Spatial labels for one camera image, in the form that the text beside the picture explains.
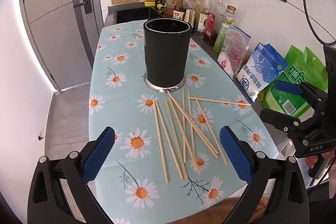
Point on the black sink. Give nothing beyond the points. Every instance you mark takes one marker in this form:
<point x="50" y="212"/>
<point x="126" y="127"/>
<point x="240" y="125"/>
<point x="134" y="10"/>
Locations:
<point x="131" y="15"/>

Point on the black cylindrical utensil holder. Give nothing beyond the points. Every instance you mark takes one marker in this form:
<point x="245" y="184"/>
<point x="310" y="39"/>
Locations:
<point x="165" y="61"/>

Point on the blue white salt bag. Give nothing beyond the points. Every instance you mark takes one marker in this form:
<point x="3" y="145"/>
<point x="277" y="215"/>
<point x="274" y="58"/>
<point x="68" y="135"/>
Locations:
<point x="262" y="69"/>

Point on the pile of wooden chopsticks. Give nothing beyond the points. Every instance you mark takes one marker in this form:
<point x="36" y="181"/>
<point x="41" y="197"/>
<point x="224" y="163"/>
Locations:
<point x="183" y="119"/>

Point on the grey door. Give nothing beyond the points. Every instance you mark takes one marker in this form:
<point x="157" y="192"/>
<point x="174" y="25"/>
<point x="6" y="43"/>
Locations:
<point x="52" y="16"/>

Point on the pink white plastic bag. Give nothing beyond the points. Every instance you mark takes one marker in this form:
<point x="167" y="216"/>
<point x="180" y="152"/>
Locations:
<point x="235" y="53"/>

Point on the orange brown garment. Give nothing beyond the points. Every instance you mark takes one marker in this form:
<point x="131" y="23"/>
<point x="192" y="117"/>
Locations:
<point x="210" y="213"/>

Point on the person's right hand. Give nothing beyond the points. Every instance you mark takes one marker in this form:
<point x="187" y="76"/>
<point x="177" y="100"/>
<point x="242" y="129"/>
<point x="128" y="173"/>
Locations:
<point x="312" y="161"/>

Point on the amber glass jar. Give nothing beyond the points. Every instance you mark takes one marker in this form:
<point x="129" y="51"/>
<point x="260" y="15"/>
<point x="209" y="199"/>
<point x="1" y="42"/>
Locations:
<point x="169" y="11"/>

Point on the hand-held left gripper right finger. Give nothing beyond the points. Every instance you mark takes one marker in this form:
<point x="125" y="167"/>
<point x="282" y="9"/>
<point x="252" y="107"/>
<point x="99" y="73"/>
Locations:
<point x="235" y="153"/>

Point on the gold-capped green label bottle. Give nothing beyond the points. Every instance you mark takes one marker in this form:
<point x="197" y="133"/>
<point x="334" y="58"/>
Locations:
<point x="223" y="35"/>

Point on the yellow-capped tall sauce bottle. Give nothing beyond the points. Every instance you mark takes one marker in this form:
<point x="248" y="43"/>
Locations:
<point x="203" y="20"/>

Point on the gold-capped red label bottle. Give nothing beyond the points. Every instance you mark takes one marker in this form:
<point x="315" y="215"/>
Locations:
<point x="215" y="22"/>

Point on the orange-capped sauce bottle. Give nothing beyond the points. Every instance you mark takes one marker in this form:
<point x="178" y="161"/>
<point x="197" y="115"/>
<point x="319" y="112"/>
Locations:
<point x="191" y="12"/>

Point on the daisy print tablecloth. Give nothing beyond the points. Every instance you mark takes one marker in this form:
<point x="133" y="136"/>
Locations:
<point x="126" y="77"/>

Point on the red label soy sauce bottle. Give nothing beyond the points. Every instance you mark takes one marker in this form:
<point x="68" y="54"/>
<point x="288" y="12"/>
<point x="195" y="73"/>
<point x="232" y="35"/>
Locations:
<point x="179" y="14"/>

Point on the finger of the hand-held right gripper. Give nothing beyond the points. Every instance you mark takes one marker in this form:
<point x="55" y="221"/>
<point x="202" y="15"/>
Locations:
<point x="278" y="117"/>
<point x="287" y="88"/>

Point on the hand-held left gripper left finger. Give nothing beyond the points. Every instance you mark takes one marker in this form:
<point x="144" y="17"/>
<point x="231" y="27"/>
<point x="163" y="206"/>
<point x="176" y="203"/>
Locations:
<point x="101" y="153"/>

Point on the green plastic bag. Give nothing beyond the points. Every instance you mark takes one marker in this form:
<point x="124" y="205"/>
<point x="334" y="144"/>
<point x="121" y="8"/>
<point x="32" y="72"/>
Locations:
<point x="299" y="69"/>

